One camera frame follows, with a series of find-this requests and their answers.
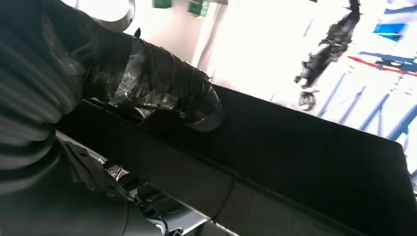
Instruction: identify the blue steel shelf rack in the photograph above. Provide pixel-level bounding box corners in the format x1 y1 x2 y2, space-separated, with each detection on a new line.
317 0 417 157

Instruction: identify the red barrier belt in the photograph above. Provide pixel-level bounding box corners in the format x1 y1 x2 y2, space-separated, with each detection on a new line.
347 55 417 78

